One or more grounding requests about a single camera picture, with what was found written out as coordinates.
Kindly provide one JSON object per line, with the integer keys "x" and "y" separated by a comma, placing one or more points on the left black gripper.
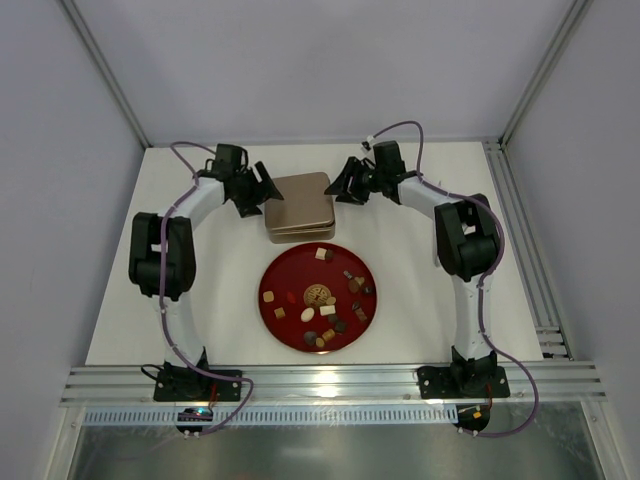
{"x": 251, "y": 189}

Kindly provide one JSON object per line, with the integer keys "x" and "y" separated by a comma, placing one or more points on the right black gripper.
{"x": 354, "y": 181}

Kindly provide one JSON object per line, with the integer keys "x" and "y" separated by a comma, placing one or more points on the gold tin box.
{"x": 311, "y": 234}

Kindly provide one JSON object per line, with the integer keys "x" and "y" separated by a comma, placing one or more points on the gold tin lid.
{"x": 304, "y": 207}

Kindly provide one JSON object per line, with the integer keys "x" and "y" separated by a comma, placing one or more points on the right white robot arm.
{"x": 468, "y": 248}

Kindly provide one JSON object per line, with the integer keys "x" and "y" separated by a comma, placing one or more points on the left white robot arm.
{"x": 162, "y": 264}

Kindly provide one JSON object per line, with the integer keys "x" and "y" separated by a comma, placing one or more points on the white square chocolate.
{"x": 320, "y": 254}

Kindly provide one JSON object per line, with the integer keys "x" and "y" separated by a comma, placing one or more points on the tan rounded square chocolate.
{"x": 269, "y": 297}

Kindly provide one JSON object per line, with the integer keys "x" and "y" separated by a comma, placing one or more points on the brown oval chocolate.
{"x": 353, "y": 286}

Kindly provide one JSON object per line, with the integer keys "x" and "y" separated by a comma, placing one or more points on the gold leaf square chocolate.
{"x": 280, "y": 313}

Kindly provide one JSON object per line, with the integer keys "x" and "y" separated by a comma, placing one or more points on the brown rectangular chocolate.
{"x": 361, "y": 314}

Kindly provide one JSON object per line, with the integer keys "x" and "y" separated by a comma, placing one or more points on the white swirl oval chocolate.
{"x": 307, "y": 314}

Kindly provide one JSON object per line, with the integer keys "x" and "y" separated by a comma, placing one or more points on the white rectangular chocolate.
{"x": 327, "y": 310}

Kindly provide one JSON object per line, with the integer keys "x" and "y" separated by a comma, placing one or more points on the dark square chocolate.
{"x": 341, "y": 325}

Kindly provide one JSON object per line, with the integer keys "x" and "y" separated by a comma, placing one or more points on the caramel barrel chocolate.
{"x": 328, "y": 335}

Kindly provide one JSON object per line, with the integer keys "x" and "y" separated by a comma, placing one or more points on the grey brown round chocolate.
{"x": 310, "y": 337}

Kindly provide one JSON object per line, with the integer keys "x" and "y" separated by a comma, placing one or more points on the red round tray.
{"x": 312, "y": 281}

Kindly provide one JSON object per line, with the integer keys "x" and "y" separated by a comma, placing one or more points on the white slotted cable duct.
{"x": 273, "y": 415}

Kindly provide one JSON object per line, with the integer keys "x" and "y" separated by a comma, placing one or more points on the aluminium frame post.
{"x": 89, "y": 43}

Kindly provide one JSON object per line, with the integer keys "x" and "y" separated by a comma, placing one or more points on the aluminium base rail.
{"x": 554, "y": 381}

